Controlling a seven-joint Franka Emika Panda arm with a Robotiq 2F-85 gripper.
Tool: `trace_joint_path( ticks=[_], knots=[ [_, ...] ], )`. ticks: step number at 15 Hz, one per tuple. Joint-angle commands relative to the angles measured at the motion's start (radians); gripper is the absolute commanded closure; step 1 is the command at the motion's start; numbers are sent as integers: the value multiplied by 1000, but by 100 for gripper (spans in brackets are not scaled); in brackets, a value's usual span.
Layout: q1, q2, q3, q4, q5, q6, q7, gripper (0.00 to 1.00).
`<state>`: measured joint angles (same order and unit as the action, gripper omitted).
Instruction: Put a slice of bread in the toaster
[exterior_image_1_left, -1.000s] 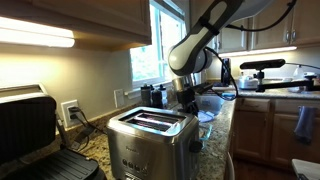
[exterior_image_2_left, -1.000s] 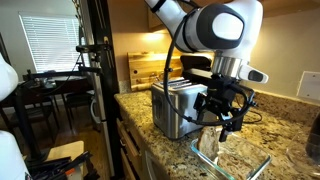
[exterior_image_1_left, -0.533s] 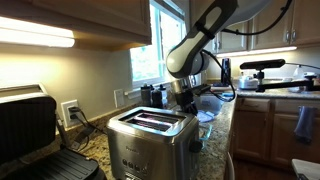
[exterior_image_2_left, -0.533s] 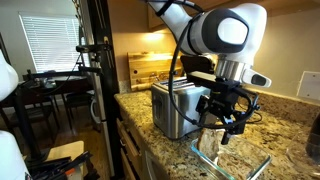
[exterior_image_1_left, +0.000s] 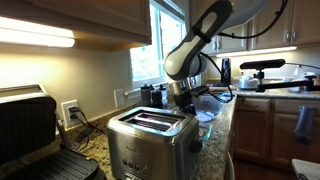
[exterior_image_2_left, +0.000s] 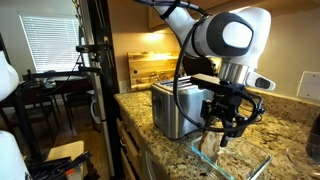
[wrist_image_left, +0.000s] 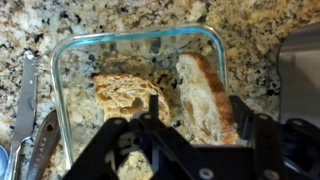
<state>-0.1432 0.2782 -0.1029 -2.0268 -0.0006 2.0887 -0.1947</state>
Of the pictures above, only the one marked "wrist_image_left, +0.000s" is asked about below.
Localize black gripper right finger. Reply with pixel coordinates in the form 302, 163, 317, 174
229, 94, 291, 180

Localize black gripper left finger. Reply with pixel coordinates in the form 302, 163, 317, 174
61, 94, 215, 180

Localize crusty bread slice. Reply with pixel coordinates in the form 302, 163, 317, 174
175, 51, 240, 146

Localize brown multigrain bread slice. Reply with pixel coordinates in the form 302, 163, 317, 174
91, 72, 173, 127

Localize stainless steel two-slot toaster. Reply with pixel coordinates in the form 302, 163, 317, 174
277, 22, 320, 130

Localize clear glass rectangular dish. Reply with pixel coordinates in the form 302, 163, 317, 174
49, 22, 230, 172

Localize silver table knife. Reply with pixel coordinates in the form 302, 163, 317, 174
4, 54, 39, 180

